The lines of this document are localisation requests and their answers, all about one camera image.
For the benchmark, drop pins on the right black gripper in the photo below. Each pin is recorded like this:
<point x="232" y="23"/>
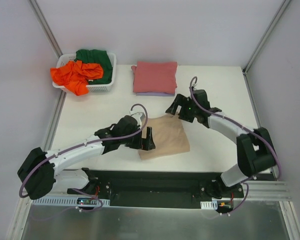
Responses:
<point x="181" y="108"/>

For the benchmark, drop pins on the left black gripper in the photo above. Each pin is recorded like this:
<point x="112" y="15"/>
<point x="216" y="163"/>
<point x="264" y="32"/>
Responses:
<point x="142" y="139"/>

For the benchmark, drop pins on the beige t shirt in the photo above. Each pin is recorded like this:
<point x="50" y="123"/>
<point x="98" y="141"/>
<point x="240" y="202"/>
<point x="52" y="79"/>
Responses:
<point x="168" y="136"/>

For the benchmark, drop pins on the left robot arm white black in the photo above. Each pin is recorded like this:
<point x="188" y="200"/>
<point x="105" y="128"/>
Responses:
<point x="41" y="170"/>

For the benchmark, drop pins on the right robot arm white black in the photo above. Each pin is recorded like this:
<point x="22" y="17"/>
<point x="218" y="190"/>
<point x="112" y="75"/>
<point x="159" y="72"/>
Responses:
<point x="254" y="148"/>

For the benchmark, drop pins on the lavender folded t shirt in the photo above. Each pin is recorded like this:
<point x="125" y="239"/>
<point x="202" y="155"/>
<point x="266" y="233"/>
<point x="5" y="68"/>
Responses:
<point x="155" y="94"/>

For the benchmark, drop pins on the pink folded t shirt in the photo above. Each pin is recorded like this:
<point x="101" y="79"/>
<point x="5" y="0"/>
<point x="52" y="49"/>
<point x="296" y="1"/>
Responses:
<point x="154" y="77"/>

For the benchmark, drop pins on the orange t shirt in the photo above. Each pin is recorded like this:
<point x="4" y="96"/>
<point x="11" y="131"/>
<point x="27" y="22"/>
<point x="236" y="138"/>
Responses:
<point x="74" y="76"/>

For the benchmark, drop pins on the white plastic basket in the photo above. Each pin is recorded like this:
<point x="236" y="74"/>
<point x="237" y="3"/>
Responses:
<point x="107" y="60"/>

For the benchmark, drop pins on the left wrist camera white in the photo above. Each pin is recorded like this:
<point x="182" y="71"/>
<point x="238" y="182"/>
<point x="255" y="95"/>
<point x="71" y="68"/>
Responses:
<point x="138" y="116"/>

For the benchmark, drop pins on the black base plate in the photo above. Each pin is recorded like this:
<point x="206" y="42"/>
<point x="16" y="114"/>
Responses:
<point x="150" y="189"/>

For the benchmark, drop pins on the right white cable duct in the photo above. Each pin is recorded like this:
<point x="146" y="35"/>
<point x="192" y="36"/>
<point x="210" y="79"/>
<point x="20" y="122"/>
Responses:
<point x="209" y="205"/>

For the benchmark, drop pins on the white cable duct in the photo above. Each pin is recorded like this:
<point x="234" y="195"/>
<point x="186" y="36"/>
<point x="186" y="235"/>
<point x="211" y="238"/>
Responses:
<point x="209" y="205"/>
<point x="71" y="201"/>

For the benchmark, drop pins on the left white cable duct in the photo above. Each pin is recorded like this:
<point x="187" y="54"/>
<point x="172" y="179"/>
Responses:
<point x="71" y="201"/>

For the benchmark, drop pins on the right aluminium frame post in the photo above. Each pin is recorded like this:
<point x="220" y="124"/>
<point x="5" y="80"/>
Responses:
<point x="271" y="27"/>

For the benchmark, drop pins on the aluminium frame post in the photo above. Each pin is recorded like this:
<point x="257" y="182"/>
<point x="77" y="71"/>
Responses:
<point x="271" y="27"/>
<point x="45" y="27"/>

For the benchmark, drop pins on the left aluminium frame post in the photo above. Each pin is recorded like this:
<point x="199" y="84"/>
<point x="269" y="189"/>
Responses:
<point x="45" y="27"/>

